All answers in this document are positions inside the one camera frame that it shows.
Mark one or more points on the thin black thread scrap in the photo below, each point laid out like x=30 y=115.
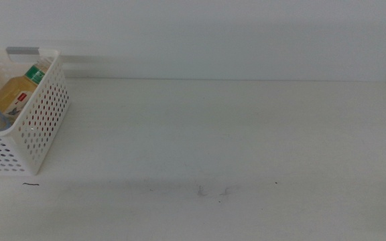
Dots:
x=30 y=184

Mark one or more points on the white perforated plastic basket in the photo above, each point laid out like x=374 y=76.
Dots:
x=45 y=134

